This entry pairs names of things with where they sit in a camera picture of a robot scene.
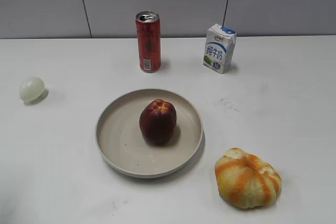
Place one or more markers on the dark red apple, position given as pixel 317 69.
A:
pixel 157 122

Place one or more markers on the beige round plate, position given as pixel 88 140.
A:
pixel 124 148

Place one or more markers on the white blue milk carton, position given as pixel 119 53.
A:
pixel 219 48

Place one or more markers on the red soda can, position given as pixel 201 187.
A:
pixel 149 40

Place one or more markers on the orange yellow pumpkin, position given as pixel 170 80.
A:
pixel 245 181

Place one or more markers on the pale white round ball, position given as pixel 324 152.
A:
pixel 31 89

